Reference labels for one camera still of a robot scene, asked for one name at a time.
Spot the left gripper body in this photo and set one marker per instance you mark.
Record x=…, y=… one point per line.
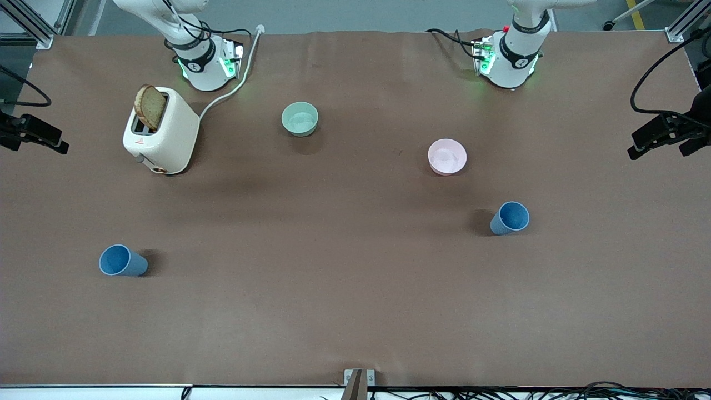
x=690, y=126

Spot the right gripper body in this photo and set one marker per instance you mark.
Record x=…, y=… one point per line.
x=11, y=131

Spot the blue plastic cup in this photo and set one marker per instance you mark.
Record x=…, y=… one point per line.
x=119, y=261
x=511, y=218

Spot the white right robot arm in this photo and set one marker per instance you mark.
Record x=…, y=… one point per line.
x=203, y=72

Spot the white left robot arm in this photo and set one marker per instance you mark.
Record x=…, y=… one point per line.
x=514, y=69

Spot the brown bread slice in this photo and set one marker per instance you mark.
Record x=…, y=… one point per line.
x=150, y=108

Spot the wheeled stand leg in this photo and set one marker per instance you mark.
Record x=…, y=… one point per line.
x=610, y=25

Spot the cream white toaster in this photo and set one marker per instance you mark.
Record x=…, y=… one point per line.
x=175, y=139

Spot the base connector block green light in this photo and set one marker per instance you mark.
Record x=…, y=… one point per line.
x=232, y=58
x=484, y=55

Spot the pink bowl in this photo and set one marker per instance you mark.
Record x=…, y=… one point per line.
x=447, y=157

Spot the green bowl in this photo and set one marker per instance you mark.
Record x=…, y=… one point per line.
x=300, y=119

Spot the brown table cover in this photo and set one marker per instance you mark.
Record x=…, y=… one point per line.
x=355, y=305

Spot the aluminium frame post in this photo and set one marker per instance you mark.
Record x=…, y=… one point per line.
x=30, y=25
x=680, y=28

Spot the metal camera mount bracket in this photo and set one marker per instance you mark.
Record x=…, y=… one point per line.
x=350, y=379

